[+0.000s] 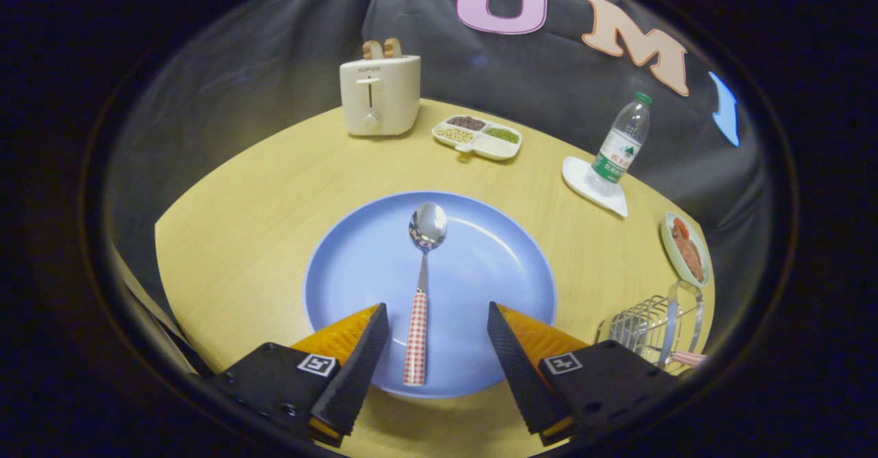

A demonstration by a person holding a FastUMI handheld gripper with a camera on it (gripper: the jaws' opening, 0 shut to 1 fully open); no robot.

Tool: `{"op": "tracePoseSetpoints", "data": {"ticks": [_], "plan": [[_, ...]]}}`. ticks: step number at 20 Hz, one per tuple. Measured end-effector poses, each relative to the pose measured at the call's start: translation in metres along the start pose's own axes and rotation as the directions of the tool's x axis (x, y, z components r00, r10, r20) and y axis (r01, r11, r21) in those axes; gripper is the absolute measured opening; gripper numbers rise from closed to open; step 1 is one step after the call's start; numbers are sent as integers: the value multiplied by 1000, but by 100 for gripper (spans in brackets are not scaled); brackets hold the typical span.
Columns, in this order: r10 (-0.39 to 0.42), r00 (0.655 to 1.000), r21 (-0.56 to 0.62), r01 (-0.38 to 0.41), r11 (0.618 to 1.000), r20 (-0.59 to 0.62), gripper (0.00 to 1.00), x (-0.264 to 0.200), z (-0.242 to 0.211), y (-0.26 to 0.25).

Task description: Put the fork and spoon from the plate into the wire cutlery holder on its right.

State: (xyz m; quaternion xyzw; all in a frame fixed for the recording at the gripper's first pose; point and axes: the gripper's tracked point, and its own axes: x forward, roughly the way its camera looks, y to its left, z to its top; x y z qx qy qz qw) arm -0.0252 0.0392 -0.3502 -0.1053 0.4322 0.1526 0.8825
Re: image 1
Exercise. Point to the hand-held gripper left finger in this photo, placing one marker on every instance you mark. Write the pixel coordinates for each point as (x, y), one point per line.
(353, 376)

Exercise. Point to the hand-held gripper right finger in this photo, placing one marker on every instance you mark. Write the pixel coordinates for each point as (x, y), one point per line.
(521, 369)

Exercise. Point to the blue plate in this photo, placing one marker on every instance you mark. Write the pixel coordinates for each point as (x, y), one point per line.
(480, 273)

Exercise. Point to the pale green food plate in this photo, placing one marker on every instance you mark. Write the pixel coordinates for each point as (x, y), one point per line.
(669, 242)

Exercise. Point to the white square coaster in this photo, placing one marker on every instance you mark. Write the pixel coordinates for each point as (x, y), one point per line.
(576, 177)

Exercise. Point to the cooked meat slices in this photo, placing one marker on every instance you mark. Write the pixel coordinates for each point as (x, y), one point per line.
(688, 256)

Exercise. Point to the divided white snack dish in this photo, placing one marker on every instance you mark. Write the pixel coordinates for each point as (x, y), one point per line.
(490, 147)

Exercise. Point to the clear plastic water bottle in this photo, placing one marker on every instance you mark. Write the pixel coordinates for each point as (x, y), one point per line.
(617, 153)

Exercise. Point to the white toaster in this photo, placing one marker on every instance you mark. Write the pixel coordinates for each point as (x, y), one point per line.
(394, 98)

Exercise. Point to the toasted bread slice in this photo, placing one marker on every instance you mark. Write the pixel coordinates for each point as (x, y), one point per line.
(393, 49)
(373, 51)

